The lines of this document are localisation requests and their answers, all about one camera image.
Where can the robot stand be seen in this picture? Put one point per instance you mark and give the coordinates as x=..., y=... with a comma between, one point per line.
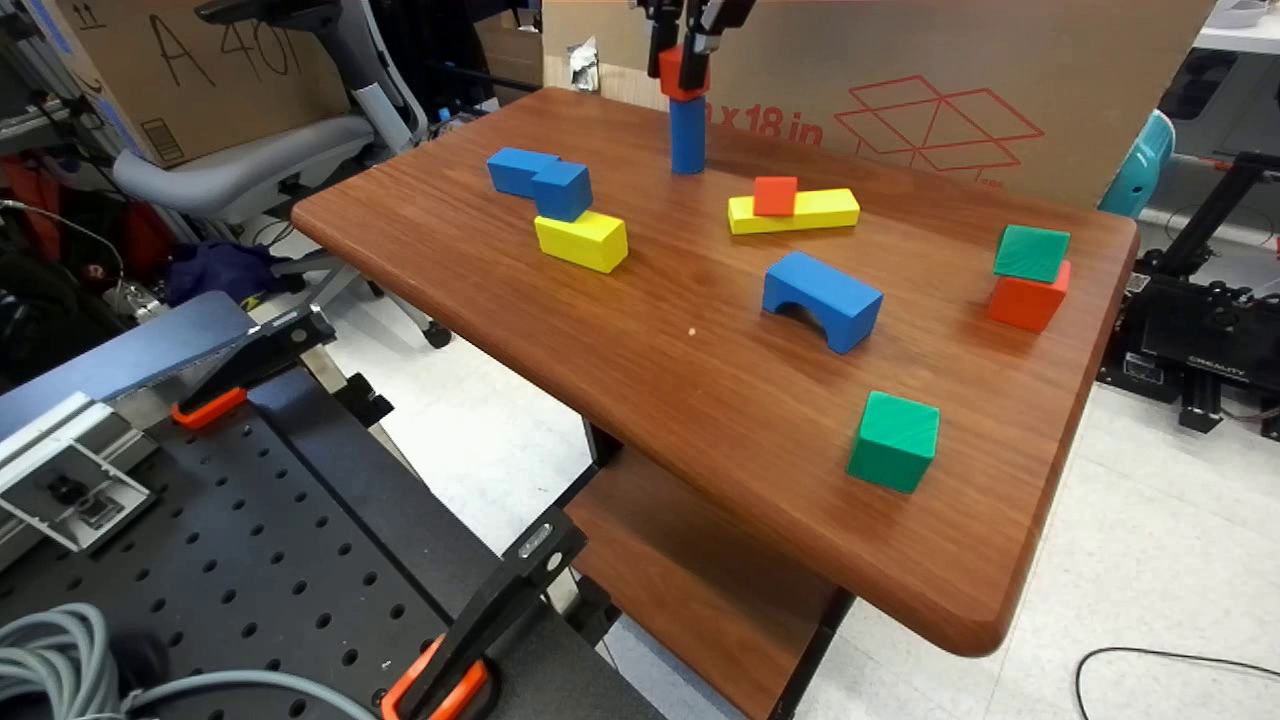
x=260, y=540

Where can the black and orange clamp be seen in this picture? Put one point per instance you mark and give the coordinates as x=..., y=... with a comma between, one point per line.
x=262, y=355
x=500, y=600

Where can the blue cylinder block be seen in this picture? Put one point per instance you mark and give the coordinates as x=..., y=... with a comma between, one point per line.
x=687, y=135

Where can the blue cloth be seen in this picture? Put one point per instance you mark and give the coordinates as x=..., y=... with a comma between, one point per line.
x=215, y=270

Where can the large orange cube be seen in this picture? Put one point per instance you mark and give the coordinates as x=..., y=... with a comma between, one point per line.
x=1025, y=302

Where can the teal chair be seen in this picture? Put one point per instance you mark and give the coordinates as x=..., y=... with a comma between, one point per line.
x=1140, y=170

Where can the aluminium bracket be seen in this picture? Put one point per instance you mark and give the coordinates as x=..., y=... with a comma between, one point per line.
x=60, y=470

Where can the blue rectangular block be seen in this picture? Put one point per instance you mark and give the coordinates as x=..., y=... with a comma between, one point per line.
x=513, y=170

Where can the grey office chair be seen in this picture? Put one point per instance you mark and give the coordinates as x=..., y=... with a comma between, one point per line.
x=250, y=165

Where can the white table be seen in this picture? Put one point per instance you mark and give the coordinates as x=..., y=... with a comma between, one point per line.
x=1240, y=35

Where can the blue arch block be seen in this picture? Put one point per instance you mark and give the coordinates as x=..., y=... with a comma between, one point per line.
x=835, y=295

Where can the orange block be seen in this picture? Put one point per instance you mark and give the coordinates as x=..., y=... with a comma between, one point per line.
x=682, y=80

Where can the small orange cube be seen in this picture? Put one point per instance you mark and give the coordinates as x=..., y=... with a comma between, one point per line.
x=775, y=196

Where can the large printed cardboard box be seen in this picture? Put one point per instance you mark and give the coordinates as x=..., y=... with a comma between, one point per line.
x=1000, y=60

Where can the cardboard box with handwriting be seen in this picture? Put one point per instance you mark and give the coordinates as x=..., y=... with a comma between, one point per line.
x=200, y=70

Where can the blue cube block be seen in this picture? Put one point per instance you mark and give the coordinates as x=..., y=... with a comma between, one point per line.
x=561, y=192

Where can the black 3D printer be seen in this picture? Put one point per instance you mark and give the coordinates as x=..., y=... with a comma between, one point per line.
x=1200, y=340

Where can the yellow rectangular block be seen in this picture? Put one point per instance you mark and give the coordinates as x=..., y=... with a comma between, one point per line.
x=582, y=241

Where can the flat green block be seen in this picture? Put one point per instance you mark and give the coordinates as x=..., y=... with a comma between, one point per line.
x=1031, y=251

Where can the green cube block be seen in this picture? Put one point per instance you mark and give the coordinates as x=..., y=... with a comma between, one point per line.
x=893, y=442

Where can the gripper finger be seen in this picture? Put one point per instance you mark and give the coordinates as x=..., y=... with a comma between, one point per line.
x=662, y=30
x=700, y=40

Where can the long yellow block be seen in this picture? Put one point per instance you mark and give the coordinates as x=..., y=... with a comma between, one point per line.
x=825, y=209

